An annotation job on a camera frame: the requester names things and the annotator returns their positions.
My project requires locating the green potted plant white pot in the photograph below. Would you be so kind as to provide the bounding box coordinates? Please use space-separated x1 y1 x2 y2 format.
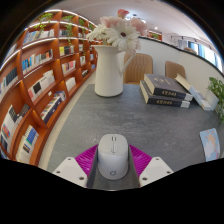
204 76 224 123

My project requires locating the pastel cloud print mouse pad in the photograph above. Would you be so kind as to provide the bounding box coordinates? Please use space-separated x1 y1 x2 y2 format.
199 127 222 163

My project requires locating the short orange wooden shelf unit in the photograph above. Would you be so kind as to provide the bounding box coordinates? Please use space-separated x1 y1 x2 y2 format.
146 29 164 42

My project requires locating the white computer mouse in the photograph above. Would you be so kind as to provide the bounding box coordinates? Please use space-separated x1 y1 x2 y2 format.
97 133 130 181

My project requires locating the white jug vase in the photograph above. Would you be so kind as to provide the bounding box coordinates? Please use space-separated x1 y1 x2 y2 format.
92 44 137 98

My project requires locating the white and blue book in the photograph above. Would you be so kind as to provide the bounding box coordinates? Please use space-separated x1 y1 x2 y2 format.
194 90 213 112

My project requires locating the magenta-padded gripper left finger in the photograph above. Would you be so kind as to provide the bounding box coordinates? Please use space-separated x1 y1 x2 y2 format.
52 143 99 188

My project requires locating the long orange wooden shelf unit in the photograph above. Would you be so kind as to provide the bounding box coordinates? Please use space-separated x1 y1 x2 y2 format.
0 9 101 167

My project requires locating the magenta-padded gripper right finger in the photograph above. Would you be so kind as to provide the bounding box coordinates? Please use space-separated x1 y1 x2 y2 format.
128 143 174 188

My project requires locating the tan upholstered chair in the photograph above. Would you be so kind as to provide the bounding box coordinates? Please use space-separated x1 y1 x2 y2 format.
123 52 154 85
164 60 187 80

